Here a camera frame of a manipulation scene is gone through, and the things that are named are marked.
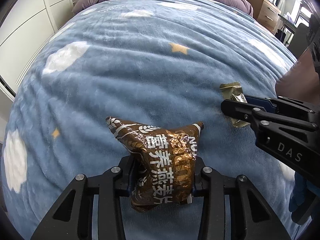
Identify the olive green candy packet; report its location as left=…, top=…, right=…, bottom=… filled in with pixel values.
left=220, top=82, right=248, bottom=128

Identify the brown oat snack bag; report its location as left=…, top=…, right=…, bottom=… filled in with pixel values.
left=106, top=116, right=203, bottom=212

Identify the blue gloved right hand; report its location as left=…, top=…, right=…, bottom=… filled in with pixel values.
left=289, top=172, right=319, bottom=225

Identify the black and bronze kettle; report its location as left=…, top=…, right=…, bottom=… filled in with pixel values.
left=275, top=14, right=319, bottom=105

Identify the black office chair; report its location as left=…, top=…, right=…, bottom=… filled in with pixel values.
left=288, top=23, right=309, bottom=59

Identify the wooden drawer cabinet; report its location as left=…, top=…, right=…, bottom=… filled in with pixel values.
left=247, top=0, right=281, bottom=34

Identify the blue cloud-pattern blanket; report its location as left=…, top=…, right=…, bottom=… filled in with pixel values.
left=1, top=0, right=304, bottom=239

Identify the white wardrobe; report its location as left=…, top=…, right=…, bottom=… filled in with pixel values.
left=1, top=0, right=73, bottom=96

